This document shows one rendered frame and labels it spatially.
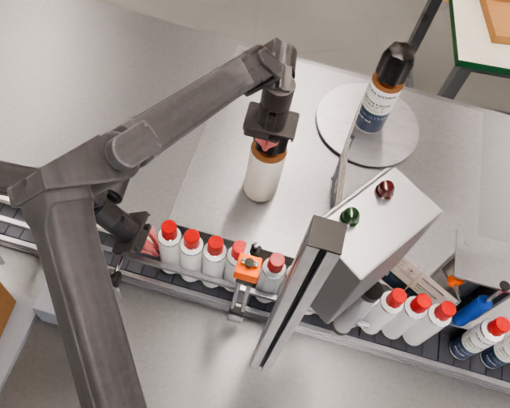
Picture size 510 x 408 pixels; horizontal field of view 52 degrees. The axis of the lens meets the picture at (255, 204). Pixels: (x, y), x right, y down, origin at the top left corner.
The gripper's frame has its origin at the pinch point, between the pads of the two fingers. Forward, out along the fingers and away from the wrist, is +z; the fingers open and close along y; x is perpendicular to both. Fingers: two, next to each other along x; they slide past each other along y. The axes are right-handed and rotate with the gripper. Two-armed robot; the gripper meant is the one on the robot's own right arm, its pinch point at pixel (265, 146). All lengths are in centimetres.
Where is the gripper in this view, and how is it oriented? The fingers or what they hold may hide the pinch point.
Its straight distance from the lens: 110.4
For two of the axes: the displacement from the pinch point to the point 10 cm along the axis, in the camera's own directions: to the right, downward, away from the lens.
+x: -2.2, 8.4, -4.9
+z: -1.1, 4.7, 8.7
